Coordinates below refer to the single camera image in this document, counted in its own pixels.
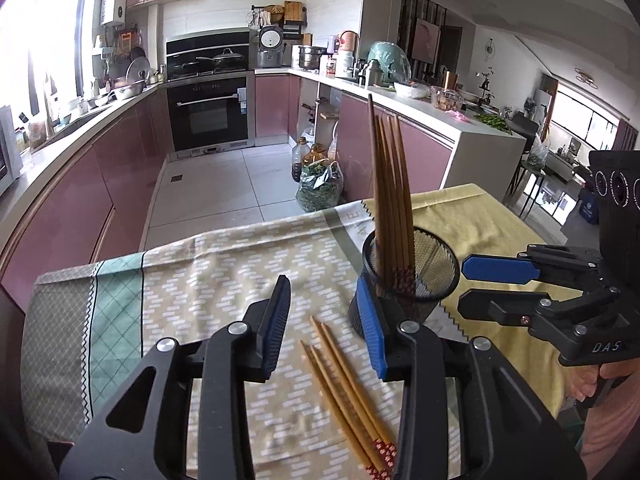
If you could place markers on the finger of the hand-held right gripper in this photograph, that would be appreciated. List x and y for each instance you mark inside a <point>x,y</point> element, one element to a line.
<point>485,305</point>
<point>500,268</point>

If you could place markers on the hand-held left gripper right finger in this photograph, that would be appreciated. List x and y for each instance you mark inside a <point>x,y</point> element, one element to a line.
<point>372,330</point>

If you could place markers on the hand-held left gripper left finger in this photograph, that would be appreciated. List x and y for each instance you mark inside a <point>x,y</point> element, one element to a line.
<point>277,320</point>

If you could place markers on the red-patterned wooden chopstick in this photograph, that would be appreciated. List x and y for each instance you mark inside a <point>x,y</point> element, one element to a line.
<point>357,380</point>
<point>350,380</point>
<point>352,410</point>
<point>338,410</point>

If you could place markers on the black mesh pen holder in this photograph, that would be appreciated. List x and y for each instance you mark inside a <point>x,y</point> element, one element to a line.
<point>435,280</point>

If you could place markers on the bundle of wooden chopsticks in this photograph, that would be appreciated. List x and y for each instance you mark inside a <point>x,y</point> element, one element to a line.
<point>392,185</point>

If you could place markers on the person's right forearm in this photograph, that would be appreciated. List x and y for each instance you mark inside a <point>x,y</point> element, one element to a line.
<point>615,435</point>

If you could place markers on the person's right hand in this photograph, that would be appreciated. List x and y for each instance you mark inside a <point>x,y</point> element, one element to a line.
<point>582,385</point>

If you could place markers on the blue bucket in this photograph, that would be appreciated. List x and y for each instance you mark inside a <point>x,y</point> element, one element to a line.
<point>588,208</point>

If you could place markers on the yellow tablecloth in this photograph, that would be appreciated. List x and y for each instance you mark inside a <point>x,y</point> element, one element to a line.
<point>490,220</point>

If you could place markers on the patterned beige green tablecloth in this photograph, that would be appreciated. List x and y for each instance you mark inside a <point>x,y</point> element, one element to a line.
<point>210,270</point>

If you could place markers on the black-legged side table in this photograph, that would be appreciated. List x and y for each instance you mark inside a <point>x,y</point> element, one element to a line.
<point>530,165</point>

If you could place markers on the living room window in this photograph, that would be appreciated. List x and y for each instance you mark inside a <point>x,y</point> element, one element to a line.
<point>590,120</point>

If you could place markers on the plastic bag of greens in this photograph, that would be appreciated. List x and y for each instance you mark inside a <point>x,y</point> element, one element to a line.
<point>320,190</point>

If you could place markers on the pink kitchen base cabinets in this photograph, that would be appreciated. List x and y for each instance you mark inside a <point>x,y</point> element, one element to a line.
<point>75,200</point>
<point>420,150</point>

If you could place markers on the green vegetables bunch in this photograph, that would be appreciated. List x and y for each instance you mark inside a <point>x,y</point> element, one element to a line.
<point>492,122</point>

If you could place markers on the pink plastic wrapper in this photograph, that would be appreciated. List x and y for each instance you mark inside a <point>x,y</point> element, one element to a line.
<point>460,116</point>

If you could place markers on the dark liquid plastic bottle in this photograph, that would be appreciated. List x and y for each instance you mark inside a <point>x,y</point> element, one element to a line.
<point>300,160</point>

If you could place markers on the amber oil plastic bottle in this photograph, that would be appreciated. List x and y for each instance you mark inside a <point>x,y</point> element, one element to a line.
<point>319,155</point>

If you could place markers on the clear food container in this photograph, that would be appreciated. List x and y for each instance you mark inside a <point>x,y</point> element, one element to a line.
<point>446,100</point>

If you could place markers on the copper-coloured canister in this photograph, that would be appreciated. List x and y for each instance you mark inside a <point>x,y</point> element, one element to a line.
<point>452,80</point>

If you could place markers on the white covered bowl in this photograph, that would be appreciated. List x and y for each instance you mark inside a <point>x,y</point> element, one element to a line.
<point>412,91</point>

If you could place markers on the black built-in oven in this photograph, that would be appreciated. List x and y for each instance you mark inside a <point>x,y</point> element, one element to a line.
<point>210,115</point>

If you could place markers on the steel vacuum flask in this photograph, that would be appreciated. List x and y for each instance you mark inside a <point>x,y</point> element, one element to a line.
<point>375,72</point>

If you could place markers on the framed pink painting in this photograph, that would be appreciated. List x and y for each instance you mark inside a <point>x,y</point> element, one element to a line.
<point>425,40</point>

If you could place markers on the stainless steel stockpot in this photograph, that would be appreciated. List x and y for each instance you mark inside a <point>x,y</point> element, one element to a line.
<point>307,57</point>

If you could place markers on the black wok with glass lid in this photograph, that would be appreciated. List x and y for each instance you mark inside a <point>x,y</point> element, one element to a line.
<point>227,59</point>

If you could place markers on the pink thermos kettle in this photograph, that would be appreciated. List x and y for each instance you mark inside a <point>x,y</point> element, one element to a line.
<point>348,40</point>

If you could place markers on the stainless steel bowl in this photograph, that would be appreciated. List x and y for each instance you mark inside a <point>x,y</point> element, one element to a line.
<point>125,91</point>

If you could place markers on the kitchen sink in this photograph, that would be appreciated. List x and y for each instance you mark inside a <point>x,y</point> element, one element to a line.
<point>85,119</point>

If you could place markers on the white rice cooker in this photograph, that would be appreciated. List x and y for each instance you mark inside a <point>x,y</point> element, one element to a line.
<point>271,40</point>

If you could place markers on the round pan lid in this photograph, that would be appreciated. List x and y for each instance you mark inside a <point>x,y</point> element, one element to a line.
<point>137,70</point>

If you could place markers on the black range hood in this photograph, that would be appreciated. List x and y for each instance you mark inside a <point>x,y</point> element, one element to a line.
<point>200,42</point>

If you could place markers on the wooden cutting board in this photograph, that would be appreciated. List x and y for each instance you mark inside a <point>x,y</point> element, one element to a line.
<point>293,11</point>

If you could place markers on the white microwave oven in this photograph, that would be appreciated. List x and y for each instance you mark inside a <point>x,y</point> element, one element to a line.
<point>7,150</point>

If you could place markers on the kitchen window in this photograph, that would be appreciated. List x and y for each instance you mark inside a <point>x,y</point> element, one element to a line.
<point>45,35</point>

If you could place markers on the wall-mounted utensil rack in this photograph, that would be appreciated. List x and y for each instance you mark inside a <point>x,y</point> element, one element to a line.
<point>265,12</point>

